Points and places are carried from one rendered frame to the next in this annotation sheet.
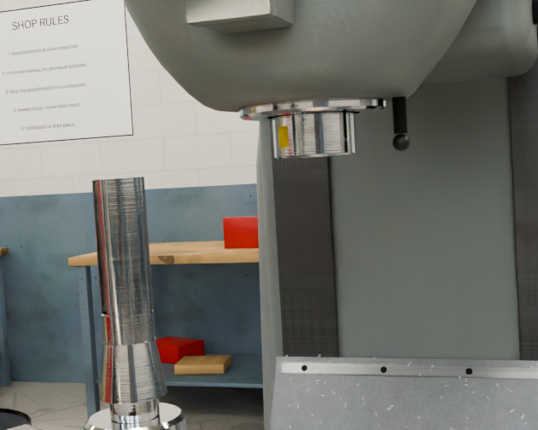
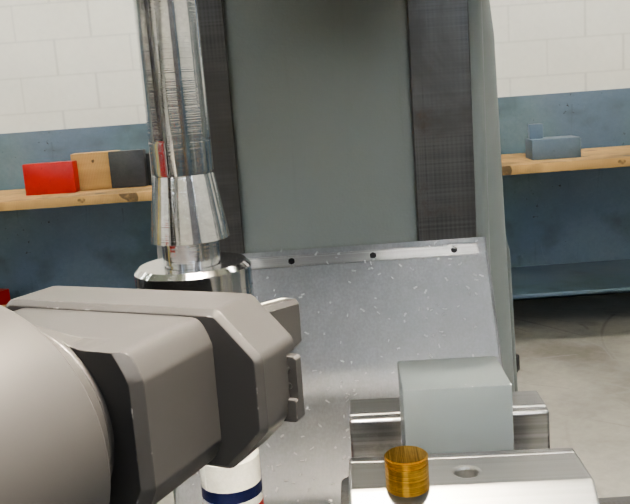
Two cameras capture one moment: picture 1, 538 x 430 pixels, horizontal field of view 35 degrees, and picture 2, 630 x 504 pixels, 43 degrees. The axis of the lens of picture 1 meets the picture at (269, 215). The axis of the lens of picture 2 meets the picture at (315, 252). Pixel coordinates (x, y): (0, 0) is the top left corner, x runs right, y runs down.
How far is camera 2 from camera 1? 0.15 m
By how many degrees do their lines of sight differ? 19
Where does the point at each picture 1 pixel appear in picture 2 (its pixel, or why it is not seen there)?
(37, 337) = not seen: outside the picture
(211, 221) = (7, 169)
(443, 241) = (345, 131)
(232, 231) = (33, 178)
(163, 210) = not seen: outside the picture
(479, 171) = (378, 61)
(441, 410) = (350, 294)
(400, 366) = (308, 256)
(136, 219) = (193, 22)
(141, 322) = (204, 149)
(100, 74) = not seen: outside the picture
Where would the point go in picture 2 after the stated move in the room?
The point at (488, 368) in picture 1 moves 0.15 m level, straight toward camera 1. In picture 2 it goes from (390, 251) to (422, 282)
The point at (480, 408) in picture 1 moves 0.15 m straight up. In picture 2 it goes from (386, 288) to (377, 139)
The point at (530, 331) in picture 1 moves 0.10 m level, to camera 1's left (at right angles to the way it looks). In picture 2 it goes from (427, 213) to (336, 224)
